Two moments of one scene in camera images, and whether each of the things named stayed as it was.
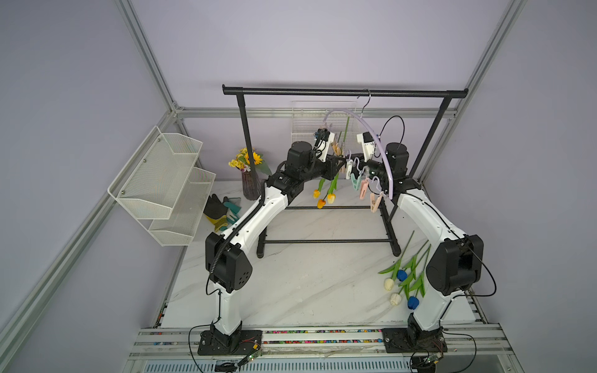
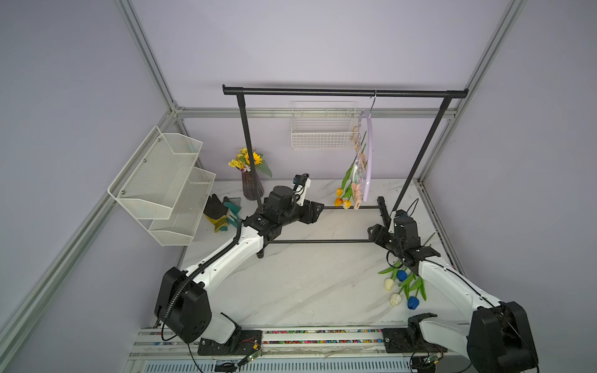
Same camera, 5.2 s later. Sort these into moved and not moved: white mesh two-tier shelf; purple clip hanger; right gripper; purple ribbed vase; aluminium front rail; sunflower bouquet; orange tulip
Moved: purple clip hanger; right gripper; orange tulip
Not moved: sunflower bouquet; purple ribbed vase; aluminium front rail; white mesh two-tier shelf
